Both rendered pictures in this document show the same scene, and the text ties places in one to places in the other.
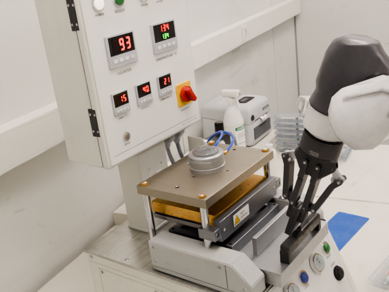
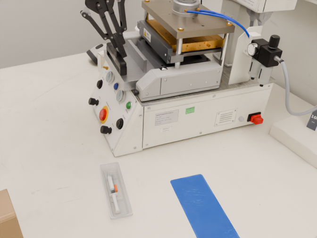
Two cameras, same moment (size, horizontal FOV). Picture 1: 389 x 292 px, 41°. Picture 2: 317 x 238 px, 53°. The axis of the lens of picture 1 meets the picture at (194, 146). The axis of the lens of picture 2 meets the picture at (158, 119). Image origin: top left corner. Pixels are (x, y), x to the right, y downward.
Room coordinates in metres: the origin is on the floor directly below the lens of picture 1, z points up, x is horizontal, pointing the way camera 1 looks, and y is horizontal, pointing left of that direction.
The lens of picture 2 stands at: (1.42, -0.91, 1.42)
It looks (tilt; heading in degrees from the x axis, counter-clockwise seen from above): 36 degrees down; 116
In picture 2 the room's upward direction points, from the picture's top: 4 degrees clockwise
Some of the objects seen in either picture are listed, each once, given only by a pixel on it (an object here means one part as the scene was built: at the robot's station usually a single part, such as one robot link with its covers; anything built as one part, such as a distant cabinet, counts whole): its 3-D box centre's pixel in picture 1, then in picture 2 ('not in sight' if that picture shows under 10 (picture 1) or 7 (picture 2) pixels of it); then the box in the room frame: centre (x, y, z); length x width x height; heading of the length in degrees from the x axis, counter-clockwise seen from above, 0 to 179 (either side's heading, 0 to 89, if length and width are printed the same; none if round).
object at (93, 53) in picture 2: not in sight; (109, 51); (0.62, 0.18, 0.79); 0.20 x 0.08 x 0.08; 61
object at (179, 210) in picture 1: (212, 183); (184, 27); (1.06, -0.03, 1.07); 0.22 x 0.17 x 0.10; 141
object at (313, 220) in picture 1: (301, 236); (116, 57); (0.91, -0.19, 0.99); 0.15 x 0.02 x 0.04; 141
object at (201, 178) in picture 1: (202, 172); (196, 22); (1.09, -0.01, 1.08); 0.31 x 0.24 x 0.13; 141
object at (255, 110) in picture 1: (237, 118); not in sight; (2.09, -0.19, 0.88); 0.25 x 0.20 x 0.17; 55
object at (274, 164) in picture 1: (270, 163); not in sight; (1.70, -0.26, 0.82); 0.05 x 0.05 x 0.14
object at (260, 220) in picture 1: (225, 221); (171, 53); (1.03, -0.05, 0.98); 0.20 x 0.17 x 0.03; 141
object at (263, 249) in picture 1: (243, 230); (158, 58); (1.00, -0.08, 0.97); 0.30 x 0.22 x 0.08; 51
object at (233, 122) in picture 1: (234, 120); not in sight; (1.95, -0.17, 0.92); 0.09 x 0.08 x 0.25; 55
